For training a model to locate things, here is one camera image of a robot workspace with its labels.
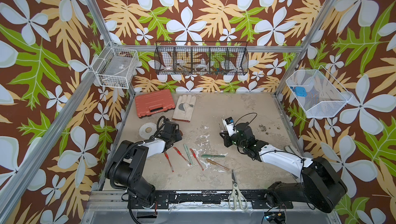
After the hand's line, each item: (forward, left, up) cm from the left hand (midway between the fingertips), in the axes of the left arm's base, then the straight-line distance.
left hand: (179, 131), depth 96 cm
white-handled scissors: (-36, -31, -1) cm, 47 cm away
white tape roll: (+2, +21, -2) cm, 21 cm away
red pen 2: (-14, -1, -2) cm, 14 cm away
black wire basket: (+37, -14, +29) cm, 49 cm away
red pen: (-16, +6, -2) cm, 17 cm away
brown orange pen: (-20, -22, -2) cm, 29 cm away
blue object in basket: (+13, -71, +23) cm, 75 cm away
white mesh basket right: (+6, -78, +27) cm, 83 cm away
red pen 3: (-14, -10, -2) cm, 18 cm away
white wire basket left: (+24, +35, +32) cm, 53 cm away
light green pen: (-14, -7, -1) cm, 16 cm away
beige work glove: (+21, -2, -2) cm, 21 cm away
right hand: (-5, -25, +9) cm, 27 cm away
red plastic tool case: (+23, +19, +2) cm, 30 cm away
